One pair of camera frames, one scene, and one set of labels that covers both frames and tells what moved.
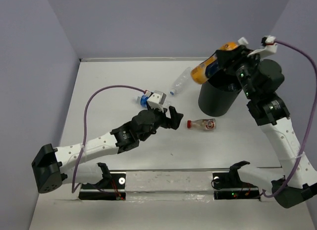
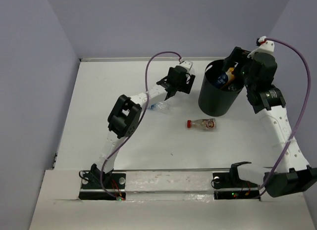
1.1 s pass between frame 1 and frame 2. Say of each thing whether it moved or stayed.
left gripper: moved
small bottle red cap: stayed
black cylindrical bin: stayed
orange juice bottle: moved
